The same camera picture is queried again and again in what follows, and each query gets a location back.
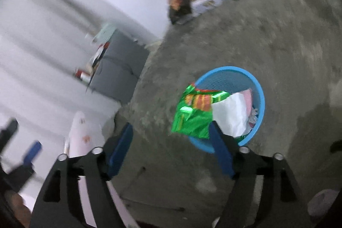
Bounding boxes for grey cabinet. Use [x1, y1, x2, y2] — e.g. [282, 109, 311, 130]
[85, 29, 150, 105]

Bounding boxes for clear plastic bag red print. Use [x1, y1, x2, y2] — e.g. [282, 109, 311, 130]
[247, 107, 259, 129]

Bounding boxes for dark printed box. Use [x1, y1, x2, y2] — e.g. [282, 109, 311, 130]
[168, 0, 195, 25]

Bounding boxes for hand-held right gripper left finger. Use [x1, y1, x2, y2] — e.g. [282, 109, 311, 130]
[29, 122, 134, 228]

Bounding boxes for red white can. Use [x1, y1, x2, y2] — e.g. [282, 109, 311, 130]
[75, 69, 91, 83]

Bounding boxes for white round object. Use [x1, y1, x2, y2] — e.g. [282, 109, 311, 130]
[307, 189, 340, 218]

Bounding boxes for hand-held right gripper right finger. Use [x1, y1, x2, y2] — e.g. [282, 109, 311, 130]
[210, 120, 313, 228]

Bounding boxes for blue plastic basket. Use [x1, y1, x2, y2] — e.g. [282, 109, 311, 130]
[187, 66, 265, 154]

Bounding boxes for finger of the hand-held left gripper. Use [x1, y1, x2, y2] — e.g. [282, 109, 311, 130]
[7, 140, 43, 184]
[0, 118, 19, 153]

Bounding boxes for white tissue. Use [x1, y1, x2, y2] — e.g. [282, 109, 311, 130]
[212, 93, 252, 138]

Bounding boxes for flat white printed box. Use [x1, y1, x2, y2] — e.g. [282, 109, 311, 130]
[191, 0, 228, 16]

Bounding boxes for green snack bag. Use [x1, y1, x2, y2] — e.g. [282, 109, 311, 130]
[171, 83, 231, 140]

